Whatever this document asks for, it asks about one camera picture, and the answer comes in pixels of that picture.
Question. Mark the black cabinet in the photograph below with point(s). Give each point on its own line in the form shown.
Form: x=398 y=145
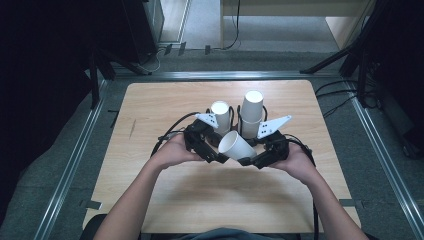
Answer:
x=140 y=26

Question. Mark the black tripod stand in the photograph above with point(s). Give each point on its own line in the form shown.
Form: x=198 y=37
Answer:
x=353 y=46

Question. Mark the black metal stand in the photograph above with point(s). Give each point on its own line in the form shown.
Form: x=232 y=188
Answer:
x=94 y=80

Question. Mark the dark tape strip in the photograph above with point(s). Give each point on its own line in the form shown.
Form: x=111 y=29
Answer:
x=182 y=48
x=207 y=50
x=168 y=49

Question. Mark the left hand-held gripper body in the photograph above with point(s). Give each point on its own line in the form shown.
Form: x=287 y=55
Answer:
x=191 y=135

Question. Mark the person's right hand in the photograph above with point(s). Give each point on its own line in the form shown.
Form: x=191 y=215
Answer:
x=300 y=165

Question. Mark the aluminium floor rail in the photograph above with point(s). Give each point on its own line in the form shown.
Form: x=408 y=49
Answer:
x=226 y=75
x=383 y=156
x=66 y=176

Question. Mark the dark curtain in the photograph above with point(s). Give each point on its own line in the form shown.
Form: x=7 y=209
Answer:
x=40 y=83

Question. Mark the grey tape strip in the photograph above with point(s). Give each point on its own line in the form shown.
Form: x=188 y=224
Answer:
x=92 y=204
x=350 y=202

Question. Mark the light wooden desk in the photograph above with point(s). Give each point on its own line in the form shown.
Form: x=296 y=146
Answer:
x=293 y=6

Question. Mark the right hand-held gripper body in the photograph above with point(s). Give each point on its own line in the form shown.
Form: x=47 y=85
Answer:
x=276 y=146

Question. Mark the person's left hand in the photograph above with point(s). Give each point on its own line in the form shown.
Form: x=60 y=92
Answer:
x=173 y=153

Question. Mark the white paper cup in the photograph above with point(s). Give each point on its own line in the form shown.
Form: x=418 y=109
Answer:
x=238 y=148
x=248 y=130
x=252 y=105
x=224 y=115

